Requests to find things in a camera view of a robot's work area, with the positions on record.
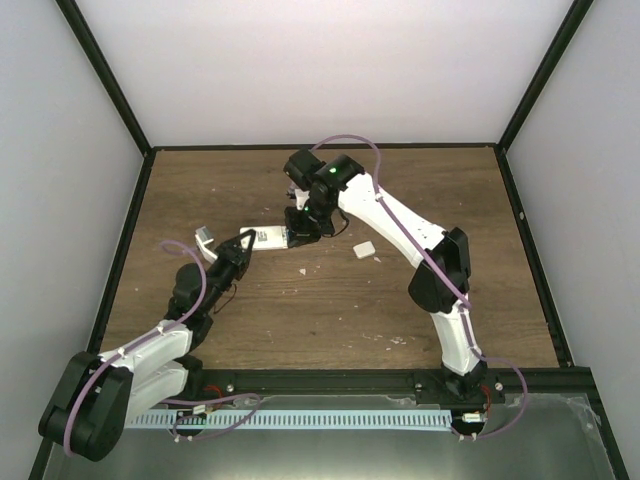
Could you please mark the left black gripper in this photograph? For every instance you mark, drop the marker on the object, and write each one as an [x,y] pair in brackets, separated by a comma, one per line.
[238,260]

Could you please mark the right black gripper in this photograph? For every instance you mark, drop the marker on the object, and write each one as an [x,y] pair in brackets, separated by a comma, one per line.
[302,235]

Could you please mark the white remote control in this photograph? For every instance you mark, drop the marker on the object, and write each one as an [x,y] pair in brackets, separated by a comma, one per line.
[268,237]

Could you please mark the white battery cover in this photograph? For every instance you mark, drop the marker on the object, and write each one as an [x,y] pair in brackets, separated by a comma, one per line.
[364,250]

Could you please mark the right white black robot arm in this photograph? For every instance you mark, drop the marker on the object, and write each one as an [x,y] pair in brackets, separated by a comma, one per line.
[440,258]

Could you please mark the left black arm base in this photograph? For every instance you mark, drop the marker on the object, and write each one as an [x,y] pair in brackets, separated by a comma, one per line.
[205,384]

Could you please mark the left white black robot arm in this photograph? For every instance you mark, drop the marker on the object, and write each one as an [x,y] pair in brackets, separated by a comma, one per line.
[99,394]

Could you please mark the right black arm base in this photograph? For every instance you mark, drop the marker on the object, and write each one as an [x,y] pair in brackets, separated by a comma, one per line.
[444,388]

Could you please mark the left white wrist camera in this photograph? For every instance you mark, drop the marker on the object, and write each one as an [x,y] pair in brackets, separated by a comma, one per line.
[205,243]

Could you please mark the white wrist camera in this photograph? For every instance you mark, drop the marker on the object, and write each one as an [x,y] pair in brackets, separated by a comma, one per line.
[205,243]
[297,195]

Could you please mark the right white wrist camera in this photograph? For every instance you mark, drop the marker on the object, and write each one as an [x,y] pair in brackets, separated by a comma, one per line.
[297,195]

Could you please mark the light blue slotted cable duct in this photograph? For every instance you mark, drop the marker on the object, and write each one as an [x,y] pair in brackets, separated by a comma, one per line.
[401,420]

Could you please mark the black aluminium frame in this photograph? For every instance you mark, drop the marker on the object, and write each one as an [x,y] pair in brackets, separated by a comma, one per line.
[565,378]

